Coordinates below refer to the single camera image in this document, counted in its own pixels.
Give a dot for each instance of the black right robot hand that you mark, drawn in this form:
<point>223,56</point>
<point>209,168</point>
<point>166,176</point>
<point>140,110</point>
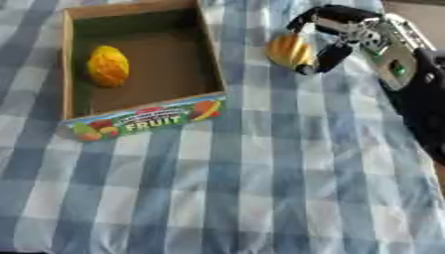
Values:
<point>338,26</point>

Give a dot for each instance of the yellow toy banana bunch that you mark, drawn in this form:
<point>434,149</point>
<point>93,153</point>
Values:
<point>288,51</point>

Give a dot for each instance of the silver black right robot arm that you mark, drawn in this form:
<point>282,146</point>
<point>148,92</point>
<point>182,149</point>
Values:
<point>411,72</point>

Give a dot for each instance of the tan cardboard box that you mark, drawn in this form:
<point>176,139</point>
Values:
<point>156,56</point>

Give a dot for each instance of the yellow orange toy mango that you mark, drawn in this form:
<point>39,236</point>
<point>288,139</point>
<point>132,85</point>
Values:
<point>108,67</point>

